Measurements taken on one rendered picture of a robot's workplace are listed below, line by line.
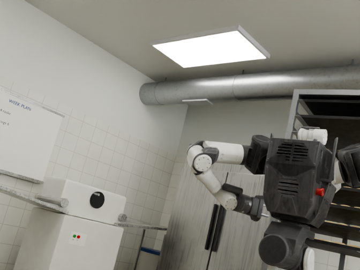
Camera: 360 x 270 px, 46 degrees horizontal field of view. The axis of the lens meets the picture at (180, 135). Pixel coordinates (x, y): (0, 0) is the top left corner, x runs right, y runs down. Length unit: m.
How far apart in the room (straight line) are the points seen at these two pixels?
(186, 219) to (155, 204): 1.47
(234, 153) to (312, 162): 0.35
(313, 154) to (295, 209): 0.22
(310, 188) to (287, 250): 0.25
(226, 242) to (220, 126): 2.19
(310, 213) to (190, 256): 3.28
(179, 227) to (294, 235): 3.45
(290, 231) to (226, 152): 0.42
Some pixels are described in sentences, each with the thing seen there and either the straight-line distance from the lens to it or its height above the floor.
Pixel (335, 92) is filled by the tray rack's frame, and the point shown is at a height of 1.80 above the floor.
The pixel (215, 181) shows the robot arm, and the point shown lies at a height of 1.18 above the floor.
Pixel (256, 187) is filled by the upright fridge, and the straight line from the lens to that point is 4.54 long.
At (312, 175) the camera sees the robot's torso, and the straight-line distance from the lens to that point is 1.65.
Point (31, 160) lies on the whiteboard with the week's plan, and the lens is 5.09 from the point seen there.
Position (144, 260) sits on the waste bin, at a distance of 5.81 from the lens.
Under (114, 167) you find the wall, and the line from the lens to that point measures 5.79.
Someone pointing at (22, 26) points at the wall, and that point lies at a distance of 5.15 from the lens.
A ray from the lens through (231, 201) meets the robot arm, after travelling 1.92.
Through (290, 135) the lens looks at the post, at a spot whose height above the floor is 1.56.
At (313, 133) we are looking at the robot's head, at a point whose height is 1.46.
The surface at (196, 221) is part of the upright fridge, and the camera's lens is 4.89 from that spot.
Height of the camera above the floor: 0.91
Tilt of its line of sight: 13 degrees up
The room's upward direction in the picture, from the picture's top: 14 degrees clockwise
